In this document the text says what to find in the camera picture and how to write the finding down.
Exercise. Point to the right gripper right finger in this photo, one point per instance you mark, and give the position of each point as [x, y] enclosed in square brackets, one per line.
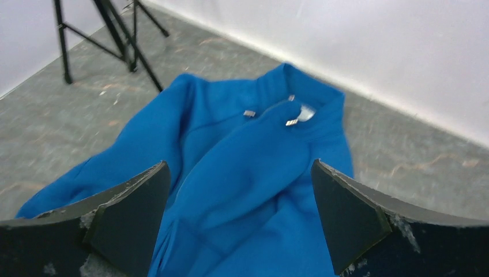
[369, 233]

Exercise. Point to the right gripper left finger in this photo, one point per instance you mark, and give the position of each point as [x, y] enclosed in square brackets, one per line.
[112, 233]

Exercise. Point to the blue zip-up jacket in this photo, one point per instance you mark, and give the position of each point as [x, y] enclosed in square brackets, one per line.
[240, 153]

